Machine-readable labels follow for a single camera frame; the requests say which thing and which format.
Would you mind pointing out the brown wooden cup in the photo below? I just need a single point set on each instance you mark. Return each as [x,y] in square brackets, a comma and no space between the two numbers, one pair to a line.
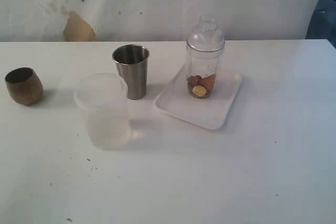
[24,86]

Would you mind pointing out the clear dome shaker lid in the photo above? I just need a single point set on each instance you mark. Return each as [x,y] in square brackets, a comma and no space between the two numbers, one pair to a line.
[206,36]

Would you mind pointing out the translucent plastic container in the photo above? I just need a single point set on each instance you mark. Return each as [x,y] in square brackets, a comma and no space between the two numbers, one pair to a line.
[102,100]

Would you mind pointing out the clear plastic shaker cup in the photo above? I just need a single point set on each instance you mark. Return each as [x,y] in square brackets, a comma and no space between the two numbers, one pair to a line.
[202,63]

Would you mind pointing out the white rectangular tray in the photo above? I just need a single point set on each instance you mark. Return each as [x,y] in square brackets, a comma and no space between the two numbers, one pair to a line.
[209,113]

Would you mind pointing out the stainless steel cup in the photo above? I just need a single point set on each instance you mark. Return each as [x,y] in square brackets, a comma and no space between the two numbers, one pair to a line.
[132,65]

